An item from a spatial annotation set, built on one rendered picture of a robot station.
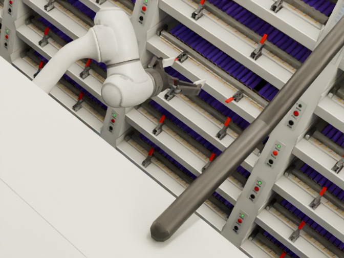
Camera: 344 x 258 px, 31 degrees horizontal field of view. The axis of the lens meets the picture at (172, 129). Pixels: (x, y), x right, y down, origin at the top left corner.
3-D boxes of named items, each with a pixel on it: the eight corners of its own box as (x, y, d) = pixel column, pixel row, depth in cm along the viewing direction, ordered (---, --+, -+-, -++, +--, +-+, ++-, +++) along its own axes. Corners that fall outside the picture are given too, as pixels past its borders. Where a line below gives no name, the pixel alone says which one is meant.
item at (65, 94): (101, 139, 285) (100, 122, 273) (12, 68, 305) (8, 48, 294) (131, 113, 294) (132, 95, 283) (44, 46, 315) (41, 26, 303)
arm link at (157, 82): (147, 106, 190) (157, 102, 194) (158, 81, 185) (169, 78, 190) (125, 89, 193) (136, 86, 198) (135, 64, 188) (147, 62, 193)
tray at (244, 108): (270, 137, 224) (275, 122, 216) (146, 48, 245) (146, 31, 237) (301, 105, 234) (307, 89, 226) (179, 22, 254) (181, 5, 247)
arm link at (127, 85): (159, 99, 186) (149, 56, 185) (128, 110, 174) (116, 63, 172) (131, 105, 193) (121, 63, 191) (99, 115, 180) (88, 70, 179)
